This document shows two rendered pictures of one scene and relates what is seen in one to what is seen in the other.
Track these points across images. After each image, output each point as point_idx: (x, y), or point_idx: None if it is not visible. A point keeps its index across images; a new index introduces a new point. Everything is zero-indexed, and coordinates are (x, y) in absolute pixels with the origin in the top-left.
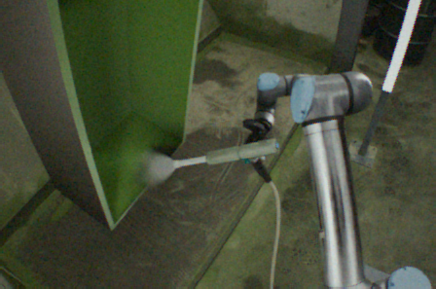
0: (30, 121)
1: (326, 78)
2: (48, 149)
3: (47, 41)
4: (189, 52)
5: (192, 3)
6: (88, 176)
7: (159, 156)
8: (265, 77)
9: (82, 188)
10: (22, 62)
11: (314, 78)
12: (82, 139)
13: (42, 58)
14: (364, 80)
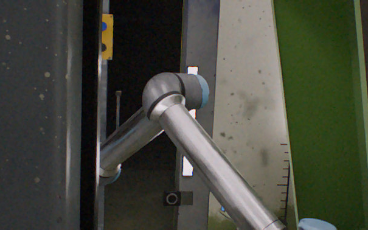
0: (340, 116)
1: (184, 73)
2: (334, 144)
3: (280, 27)
4: None
5: None
6: (292, 147)
7: None
8: (323, 223)
9: (309, 178)
10: (314, 53)
11: (192, 73)
12: (283, 101)
13: (289, 41)
14: (155, 76)
